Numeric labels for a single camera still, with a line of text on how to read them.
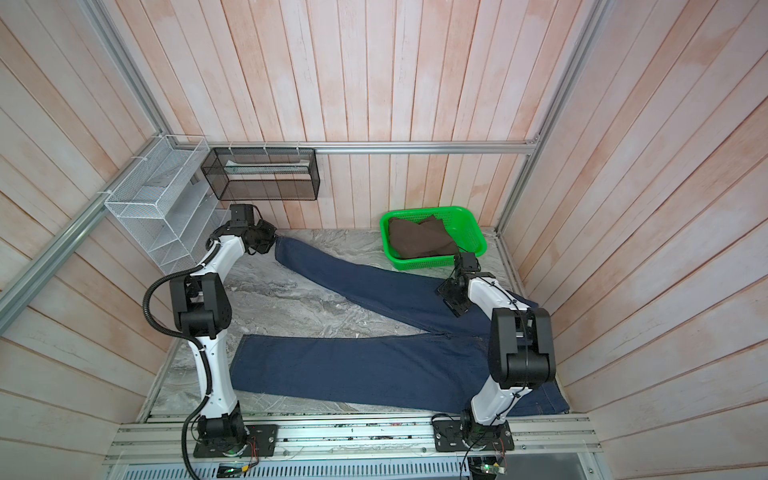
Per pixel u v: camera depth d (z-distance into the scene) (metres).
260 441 0.73
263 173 0.97
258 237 0.90
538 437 0.75
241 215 0.82
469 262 0.78
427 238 1.11
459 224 1.15
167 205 0.72
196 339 0.59
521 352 0.48
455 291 0.72
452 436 0.73
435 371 0.84
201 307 0.59
